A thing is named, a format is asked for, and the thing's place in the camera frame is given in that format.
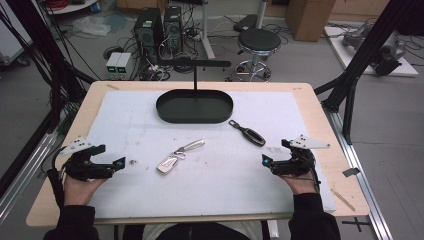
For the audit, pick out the person's left hand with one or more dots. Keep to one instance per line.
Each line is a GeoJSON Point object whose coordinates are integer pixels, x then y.
{"type": "Point", "coordinates": [80, 190]}

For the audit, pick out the white floor board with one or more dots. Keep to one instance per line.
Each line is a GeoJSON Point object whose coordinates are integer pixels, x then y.
{"type": "Point", "coordinates": [408, 68]}

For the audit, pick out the grey power supply unit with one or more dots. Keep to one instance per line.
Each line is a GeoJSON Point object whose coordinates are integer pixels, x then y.
{"type": "Point", "coordinates": [112, 65]}
{"type": "Point", "coordinates": [124, 65]}

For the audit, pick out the small metal bit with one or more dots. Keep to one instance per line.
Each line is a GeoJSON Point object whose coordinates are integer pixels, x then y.
{"type": "Point", "coordinates": [132, 162]}

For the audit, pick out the black tray with hanger stand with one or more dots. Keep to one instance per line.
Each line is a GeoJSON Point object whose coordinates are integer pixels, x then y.
{"type": "Point", "coordinates": [195, 106]}

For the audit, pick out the round white table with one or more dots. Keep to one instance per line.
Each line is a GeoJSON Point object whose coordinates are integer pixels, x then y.
{"type": "Point", "coordinates": [71, 6]}

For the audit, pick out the white foam mat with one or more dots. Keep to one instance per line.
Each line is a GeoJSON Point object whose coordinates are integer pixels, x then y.
{"type": "Point", "coordinates": [206, 186]}

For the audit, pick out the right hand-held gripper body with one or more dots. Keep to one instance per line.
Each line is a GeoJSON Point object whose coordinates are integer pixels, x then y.
{"type": "Point", "coordinates": [296, 164]}

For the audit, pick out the black bag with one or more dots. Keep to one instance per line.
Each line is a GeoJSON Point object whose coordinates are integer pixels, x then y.
{"type": "Point", "coordinates": [245, 22]}

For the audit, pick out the silver car key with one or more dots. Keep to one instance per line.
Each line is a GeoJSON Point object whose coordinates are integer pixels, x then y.
{"type": "Point", "coordinates": [170, 163]}

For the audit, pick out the cardboard box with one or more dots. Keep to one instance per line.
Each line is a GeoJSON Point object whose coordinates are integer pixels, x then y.
{"type": "Point", "coordinates": [308, 18]}

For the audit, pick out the person's right hand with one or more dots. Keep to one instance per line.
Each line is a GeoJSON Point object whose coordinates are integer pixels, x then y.
{"type": "Point", "coordinates": [301, 185]}

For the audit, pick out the slim black computer tower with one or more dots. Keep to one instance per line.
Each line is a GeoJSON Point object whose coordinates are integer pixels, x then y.
{"type": "Point", "coordinates": [173, 28]}

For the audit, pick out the black round stool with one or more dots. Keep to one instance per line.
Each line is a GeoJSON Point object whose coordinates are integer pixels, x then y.
{"type": "Point", "coordinates": [259, 41]}

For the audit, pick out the black car key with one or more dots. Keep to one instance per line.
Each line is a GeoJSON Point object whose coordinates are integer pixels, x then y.
{"type": "Point", "coordinates": [251, 135]}

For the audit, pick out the aluminium rail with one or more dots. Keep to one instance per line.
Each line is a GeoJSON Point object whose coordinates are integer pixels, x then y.
{"type": "Point", "coordinates": [363, 186]}
{"type": "Point", "coordinates": [23, 176]}

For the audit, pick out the black tape cross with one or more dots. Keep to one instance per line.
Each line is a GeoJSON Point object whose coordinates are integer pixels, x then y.
{"type": "Point", "coordinates": [356, 224]}

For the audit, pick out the clear plastic bag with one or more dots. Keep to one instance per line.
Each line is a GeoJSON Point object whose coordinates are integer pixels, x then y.
{"type": "Point", "coordinates": [90, 26]}

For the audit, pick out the black tape piece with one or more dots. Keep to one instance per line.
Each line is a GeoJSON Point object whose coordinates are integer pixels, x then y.
{"type": "Point", "coordinates": [351, 172]}

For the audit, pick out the black metal frame strut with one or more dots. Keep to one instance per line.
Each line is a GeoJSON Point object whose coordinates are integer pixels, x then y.
{"type": "Point", "coordinates": [363, 53]}
{"type": "Point", "coordinates": [36, 50]}

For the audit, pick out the thin wooden stick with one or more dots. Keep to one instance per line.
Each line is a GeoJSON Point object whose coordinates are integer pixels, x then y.
{"type": "Point", "coordinates": [343, 200]}

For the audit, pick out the white desk leg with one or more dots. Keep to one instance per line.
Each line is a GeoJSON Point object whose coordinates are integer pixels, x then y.
{"type": "Point", "coordinates": [206, 30]}

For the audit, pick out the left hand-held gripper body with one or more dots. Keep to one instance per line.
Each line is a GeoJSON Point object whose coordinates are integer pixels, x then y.
{"type": "Point", "coordinates": [83, 168]}

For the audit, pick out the person's torso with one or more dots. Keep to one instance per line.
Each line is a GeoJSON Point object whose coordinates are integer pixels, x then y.
{"type": "Point", "coordinates": [200, 231]}

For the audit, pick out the grey robot device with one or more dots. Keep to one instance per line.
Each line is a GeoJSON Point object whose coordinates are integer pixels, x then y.
{"type": "Point", "coordinates": [388, 53]}

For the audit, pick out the large black computer tower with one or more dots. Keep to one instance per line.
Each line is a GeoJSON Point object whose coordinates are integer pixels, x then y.
{"type": "Point", "coordinates": [148, 31]}

